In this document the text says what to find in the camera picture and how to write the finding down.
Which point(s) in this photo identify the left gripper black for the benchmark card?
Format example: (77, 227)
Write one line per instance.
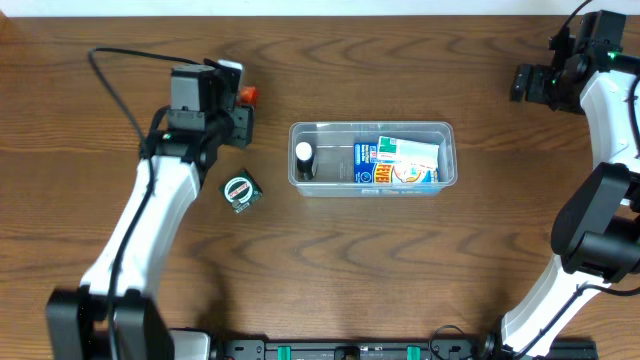
(244, 136)

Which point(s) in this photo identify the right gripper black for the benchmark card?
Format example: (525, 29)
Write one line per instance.
(520, 82)

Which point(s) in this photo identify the red Panadol ActiFast box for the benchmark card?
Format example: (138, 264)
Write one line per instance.
(248, 95)

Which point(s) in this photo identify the dark bottle white cap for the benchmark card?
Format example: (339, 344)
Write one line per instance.
(305, 160)

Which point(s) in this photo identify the blue Kool Fever box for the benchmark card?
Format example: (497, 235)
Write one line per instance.
(413, 169)

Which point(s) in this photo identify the white Panadol box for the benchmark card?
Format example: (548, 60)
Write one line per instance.
(395, 150)

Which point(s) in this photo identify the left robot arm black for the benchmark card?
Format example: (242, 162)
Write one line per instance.
(113, 313)

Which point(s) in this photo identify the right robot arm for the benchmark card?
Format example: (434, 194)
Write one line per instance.
(593, 248)

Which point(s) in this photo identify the clear plastic container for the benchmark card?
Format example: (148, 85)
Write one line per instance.
(333, 143)

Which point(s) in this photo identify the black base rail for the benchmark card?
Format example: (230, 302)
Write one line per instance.
(260, 350)

